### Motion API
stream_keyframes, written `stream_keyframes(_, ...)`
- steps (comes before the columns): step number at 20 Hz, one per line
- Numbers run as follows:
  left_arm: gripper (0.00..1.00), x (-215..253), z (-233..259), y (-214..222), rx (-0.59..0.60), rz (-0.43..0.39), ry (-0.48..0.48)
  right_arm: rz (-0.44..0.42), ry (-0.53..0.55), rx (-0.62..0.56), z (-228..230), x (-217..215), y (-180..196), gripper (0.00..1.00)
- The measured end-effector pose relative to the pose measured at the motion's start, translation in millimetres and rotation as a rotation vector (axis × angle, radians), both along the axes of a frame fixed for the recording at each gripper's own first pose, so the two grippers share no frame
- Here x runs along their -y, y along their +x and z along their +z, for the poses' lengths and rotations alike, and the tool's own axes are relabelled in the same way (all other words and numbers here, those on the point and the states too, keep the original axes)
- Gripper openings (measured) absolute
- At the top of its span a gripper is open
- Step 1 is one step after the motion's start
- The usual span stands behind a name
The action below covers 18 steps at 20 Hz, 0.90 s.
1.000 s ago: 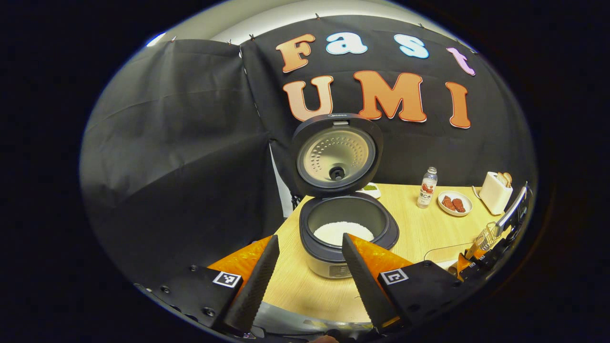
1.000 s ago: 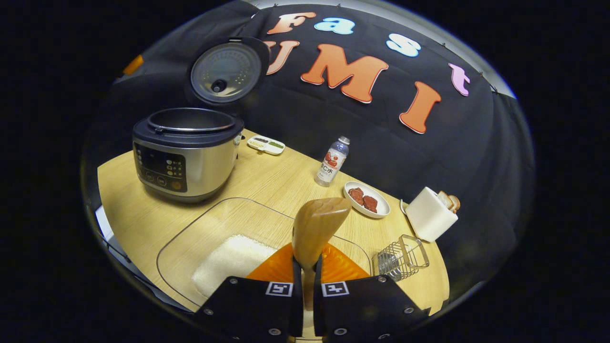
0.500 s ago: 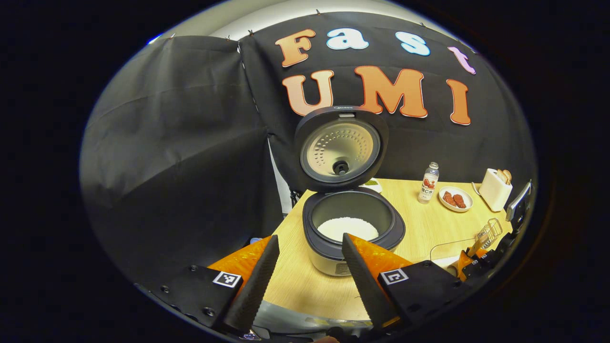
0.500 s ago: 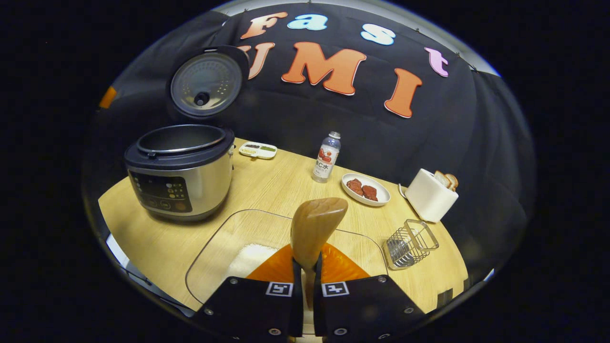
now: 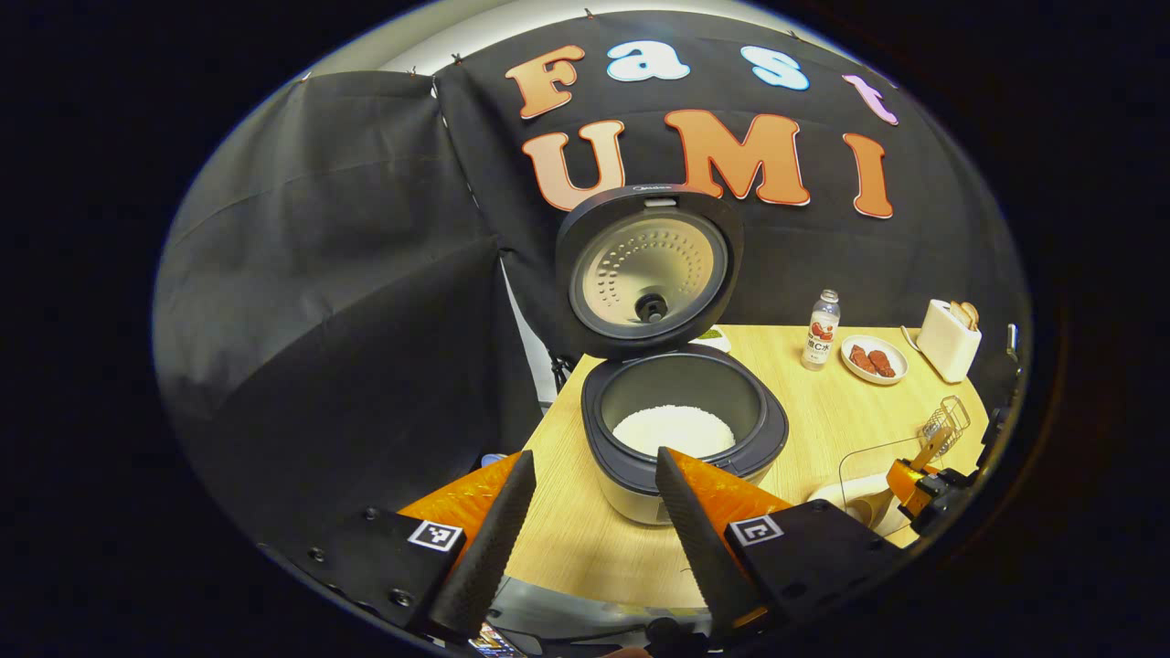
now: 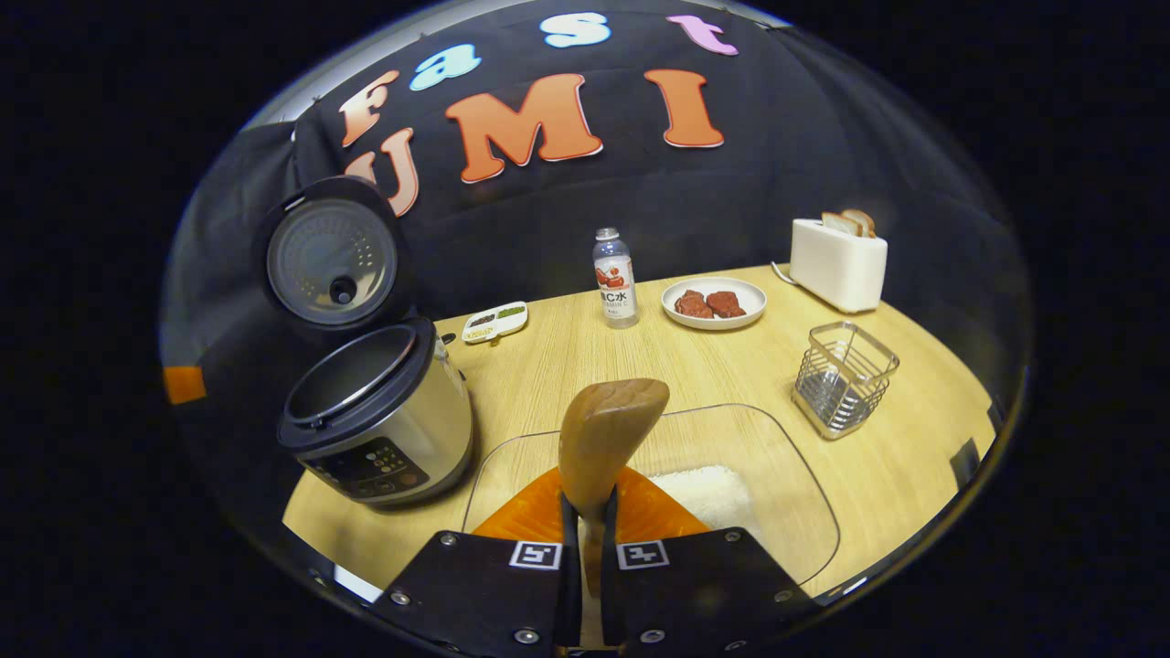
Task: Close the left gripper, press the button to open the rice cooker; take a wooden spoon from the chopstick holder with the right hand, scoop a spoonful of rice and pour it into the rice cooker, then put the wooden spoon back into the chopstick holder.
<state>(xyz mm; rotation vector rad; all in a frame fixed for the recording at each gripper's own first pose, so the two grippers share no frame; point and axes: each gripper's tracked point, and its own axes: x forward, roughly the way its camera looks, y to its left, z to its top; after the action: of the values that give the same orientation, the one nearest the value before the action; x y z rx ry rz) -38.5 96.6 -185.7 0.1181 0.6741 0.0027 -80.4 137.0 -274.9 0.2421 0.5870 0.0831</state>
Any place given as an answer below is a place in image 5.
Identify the smartphone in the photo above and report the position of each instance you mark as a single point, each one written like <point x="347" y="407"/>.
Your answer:
<point x="498" y="642"/>

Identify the clear drink bottle red label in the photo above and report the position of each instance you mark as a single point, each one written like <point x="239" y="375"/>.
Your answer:
<point x="820" y="338"/>

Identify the white round plate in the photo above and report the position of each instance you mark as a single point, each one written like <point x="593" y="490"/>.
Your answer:
<point x="900" y="366"/>

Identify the dark grey rice cooker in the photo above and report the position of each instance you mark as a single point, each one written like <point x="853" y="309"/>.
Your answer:
<point x="649" y="274"/>

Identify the small white divided dish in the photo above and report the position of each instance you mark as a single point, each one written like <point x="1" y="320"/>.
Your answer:
<point x="713" y="342"/>

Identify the toast slice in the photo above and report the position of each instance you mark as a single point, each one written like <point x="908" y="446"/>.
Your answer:
<point x="972" y="315"/>
<point x="958" y="315"/>

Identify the wooden spoon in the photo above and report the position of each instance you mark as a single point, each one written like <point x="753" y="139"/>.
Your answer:
<point x="864" y="507"/>

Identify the white toaster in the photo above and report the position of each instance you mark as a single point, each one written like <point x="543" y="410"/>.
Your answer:
<point x="946" y="352"/>

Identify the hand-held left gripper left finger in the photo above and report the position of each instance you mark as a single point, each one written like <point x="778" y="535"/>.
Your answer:
<point x="489" y="548"/>

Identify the white rice heap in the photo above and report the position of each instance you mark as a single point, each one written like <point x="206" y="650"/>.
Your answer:
<point x="672" y="431"/>

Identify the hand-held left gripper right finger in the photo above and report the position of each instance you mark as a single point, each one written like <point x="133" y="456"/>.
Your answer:
<point x="699" y="539"/>

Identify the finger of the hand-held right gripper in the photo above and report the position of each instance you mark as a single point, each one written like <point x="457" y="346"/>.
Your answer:
<point x="907" y="482"/>

